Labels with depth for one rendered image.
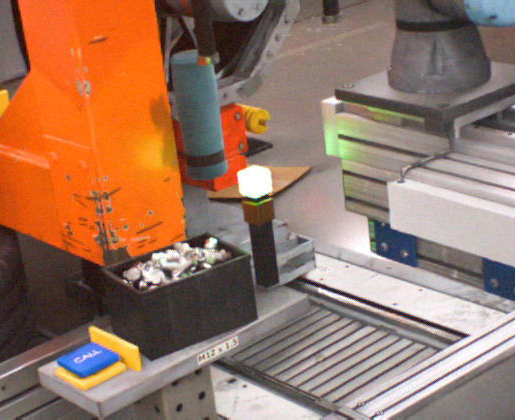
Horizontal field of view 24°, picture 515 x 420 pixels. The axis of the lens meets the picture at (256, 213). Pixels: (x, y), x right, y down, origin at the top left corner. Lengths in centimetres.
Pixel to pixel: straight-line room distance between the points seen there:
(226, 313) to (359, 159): 32
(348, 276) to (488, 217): 142
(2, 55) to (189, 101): 38
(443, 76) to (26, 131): 80
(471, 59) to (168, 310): 59
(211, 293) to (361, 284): 106
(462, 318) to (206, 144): 70
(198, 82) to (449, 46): 82
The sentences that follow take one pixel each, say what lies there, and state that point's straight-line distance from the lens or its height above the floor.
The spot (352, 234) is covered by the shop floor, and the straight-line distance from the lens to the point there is 339.
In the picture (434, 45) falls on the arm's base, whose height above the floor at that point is 88.
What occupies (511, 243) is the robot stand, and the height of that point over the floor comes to 69.
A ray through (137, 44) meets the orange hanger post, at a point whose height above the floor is 88.
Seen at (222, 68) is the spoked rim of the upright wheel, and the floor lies 63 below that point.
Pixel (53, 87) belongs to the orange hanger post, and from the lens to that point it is 199.
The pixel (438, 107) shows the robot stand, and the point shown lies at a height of 82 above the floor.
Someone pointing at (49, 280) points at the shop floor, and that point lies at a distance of 339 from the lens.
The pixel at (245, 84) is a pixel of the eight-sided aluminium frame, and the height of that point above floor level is 61.
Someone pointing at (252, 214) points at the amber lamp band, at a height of 59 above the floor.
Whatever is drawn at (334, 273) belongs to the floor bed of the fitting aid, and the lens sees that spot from 297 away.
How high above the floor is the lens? 131
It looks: 21 degrees down
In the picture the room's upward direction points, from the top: 7 degrees counter-clockwise
